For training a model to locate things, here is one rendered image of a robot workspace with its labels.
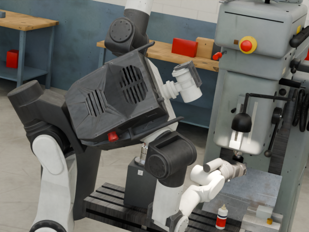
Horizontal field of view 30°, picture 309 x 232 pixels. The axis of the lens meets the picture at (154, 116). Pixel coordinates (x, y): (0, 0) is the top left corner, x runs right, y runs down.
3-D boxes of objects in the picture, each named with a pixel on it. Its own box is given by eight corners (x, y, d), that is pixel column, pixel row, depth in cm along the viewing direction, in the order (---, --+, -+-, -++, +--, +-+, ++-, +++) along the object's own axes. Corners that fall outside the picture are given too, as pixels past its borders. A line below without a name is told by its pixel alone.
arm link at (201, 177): (226, 188, 225) (211, 195, 216) (203, 177, 230) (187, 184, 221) (232, 161, 221) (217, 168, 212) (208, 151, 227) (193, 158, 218)
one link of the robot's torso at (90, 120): (74, 167, 175) (181, 122, 169) (42, 68, 184) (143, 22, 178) (106, 175, 203) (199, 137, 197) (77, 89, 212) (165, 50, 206)
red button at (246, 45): (250, 53, 197) (252, 41, 196) (238, 50, 198) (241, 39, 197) (252, 51, 200) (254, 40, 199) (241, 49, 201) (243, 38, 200)
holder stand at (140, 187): (170, 215, 253) (177, 173, 247) (123, 203, 257) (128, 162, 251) (176, 203, 264) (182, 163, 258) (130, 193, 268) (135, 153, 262)
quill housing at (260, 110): (260, 159, 224) (277, 79, 214) (209, 146, 230) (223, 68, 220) (269, 145, 241) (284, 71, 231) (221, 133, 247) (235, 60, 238)
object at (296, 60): (295, 74, 220) (297, 64, 219) (284, 72, 222) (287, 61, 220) (299, 69, 232) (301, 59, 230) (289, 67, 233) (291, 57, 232)
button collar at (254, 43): (254, 55, 200) (257, 38, 198) (237, 52, 202) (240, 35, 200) (255, 54, 202) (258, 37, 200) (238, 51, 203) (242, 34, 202)
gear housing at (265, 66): (280, 82, 210) (286, 55, 207) (216, 69, 218) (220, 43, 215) (293, 67, 241) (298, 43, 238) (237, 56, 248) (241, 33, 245)
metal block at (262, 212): (268, 226, 236) (271, 213, 234) (254, 222, 238) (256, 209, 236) (270, 221, 241) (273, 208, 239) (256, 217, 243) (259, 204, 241)
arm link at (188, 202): (203, 207, 214) (173, 243, 203) (180, 195, 219) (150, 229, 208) (203, 189, 206) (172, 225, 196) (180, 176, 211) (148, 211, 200)
